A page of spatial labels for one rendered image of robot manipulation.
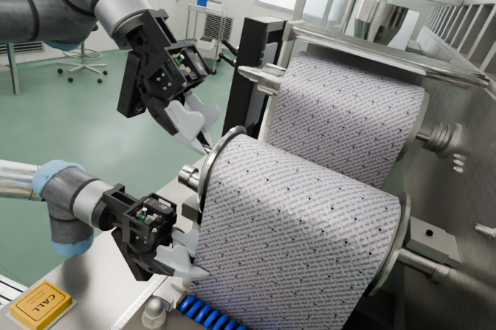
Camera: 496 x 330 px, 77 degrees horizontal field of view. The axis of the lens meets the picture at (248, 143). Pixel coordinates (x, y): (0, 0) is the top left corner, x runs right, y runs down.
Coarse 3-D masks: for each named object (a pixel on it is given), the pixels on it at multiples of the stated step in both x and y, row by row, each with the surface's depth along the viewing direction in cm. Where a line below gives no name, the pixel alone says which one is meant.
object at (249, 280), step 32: (224, 224) 45; (224, 256) 47; (256, 256) 44; (288, 256) 42; (192, 288) 53; (224, 288) 50; (256, 288) 47; (288, 288) 44; (320, 288) 42; (256, 320) 49; (288, 320) 46; (320, 320) 44
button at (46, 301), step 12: (36, 288) 60; (48, 288) 60; (24, 300) 57; (36, 300) 58; (48, 300) 58; (60, 300) 58; (12, 312) 56; (24, 312) 55; (36, 312) 56; (48, 312) 56; (60, 312) 58; (24, 324) 56; (36, 324) 54; (48, 324) 57
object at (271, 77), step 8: (272, 64) 66; (264, 72) 64; (272, 72) 64; (280, 72) 64; (264, 80) 64; (272, 80) 64; (280, 80) 63; (264, 88) 65; (272, 88) 64; (272, 96) 66
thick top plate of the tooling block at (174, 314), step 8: (152, 296) 52; (144, 304) 50; (136, 312) 49; (168, 312) 50; (176, 312) 50; (128, 320) 48; (136, 320) 48; (168, 320) 49; (176, 320) 49; (184, 320) 50; (192, 320) 50; (128, 328) 47; (136, 328) 47; (144, 328) 47; (160, 328) 48; (168, 328) 48; (176, 328) 48; (184, 328) 49; (192, 328) 49; (200, 328) 49
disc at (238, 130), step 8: (232, 128) 45; (240, 128) 48; (224, 136) 44; (232, 136) 46; (224, 144) 44; (216, 152) 42; (216, 160) 44; (208, 168) 42; (208, 176) 43; (200, 184) 42; (200, 192) 43; (200, 200) 44; (200, 208) 45
